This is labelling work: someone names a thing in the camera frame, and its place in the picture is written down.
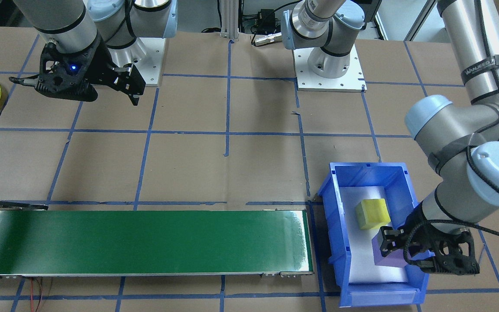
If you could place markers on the purple foam block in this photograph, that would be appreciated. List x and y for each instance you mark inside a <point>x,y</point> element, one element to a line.
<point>390,260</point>

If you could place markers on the blue plastic storage bin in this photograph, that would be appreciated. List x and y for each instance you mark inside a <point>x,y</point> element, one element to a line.
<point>364,173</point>

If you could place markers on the aluminium frame post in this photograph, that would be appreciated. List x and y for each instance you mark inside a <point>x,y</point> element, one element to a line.
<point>229,21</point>

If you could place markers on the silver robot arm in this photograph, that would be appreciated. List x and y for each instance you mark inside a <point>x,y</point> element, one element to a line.
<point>448,125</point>
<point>50,17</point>

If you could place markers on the black power adapter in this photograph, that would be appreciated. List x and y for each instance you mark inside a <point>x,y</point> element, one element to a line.
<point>268,18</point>

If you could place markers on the green conveyor belt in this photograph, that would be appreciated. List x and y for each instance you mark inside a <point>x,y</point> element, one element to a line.
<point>145,240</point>

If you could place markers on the yellow foam block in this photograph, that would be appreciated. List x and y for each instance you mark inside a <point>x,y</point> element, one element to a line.
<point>373,214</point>

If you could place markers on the grey slanted frame bar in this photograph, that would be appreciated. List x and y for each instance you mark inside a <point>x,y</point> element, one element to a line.
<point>418,21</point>

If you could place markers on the white foam sheet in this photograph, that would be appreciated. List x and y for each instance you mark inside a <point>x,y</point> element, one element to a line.
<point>358,260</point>

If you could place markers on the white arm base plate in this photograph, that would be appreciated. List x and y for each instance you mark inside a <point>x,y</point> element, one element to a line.
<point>306,82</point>
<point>154,60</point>

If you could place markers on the silver cylindrical connector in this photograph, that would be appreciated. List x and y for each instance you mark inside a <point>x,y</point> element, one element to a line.
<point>267,39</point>

